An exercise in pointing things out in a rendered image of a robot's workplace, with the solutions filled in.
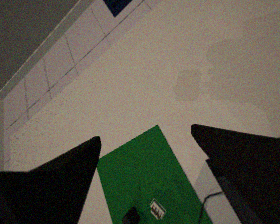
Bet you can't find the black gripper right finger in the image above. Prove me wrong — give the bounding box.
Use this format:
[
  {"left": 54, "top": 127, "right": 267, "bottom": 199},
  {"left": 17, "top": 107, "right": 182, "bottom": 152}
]
[{"left": 191, "top": 124, "right": 280, "bottom": 224}]

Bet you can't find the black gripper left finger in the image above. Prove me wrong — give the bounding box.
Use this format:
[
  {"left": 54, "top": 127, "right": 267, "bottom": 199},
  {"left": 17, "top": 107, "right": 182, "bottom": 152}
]
[{"left": 0, "top": 136, "right": 101, "bottom": 224}]

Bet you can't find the green circuit board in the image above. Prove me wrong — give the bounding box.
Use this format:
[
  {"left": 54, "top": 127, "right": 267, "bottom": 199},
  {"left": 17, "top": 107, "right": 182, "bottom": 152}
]
[{"left": 97, "top": 125, "right": 202, "bottom": 224}]

